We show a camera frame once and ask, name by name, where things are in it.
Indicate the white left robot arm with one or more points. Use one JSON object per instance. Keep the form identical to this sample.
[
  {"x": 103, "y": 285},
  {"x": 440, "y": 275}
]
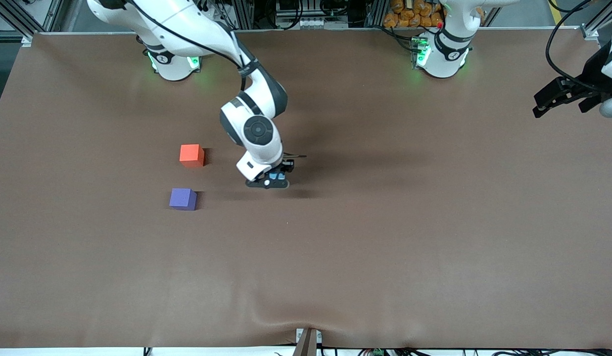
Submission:
[{"x": 442, "y": 59}]

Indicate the orange foam block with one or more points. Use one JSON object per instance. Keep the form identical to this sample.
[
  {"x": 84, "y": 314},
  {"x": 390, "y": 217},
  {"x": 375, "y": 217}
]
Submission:
[{"x": 191, "y": 154}]

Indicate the brown table edge clamp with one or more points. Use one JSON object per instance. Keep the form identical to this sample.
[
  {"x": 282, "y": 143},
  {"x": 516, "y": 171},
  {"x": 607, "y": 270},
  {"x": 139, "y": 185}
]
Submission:
[{"x": 306, "y": 343}]

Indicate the white terminal block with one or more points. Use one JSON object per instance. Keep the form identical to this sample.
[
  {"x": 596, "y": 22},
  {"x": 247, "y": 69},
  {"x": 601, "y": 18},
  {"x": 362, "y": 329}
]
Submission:
[{"x": 313, "y": 22}]

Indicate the purple foam block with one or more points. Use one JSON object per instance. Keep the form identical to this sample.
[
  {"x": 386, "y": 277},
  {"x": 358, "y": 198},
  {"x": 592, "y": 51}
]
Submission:
[{"x": 182, "y": 199}]

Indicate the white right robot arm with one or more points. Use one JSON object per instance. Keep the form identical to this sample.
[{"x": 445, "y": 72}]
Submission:
[{"x": 187, "y": 20}]

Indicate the aluminium frame profile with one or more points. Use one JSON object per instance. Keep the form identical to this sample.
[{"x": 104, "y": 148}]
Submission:
[
  {"x": 376, "y": 12},
  {"x": 53, "y": 15},
  {"x": 595, "y": 27},
  {"x": 244, "y": 12}
]

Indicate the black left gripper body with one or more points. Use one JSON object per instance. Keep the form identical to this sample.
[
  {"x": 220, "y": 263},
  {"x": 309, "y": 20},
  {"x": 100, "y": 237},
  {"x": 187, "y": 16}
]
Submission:
[{"x": 588, "y": 75}]

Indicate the brown table cover sheet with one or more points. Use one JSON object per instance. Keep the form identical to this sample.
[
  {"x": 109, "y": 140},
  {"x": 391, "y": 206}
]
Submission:
[{"x": 335, "y": 247}]

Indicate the blue foam block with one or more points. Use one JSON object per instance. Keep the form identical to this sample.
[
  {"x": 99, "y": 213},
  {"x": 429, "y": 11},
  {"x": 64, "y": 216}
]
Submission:
[{"x": 275, "y": 175}]

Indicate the bag of orange items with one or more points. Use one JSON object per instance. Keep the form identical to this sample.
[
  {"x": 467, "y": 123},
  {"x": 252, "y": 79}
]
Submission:
[{"x": 409, "y": 12}]

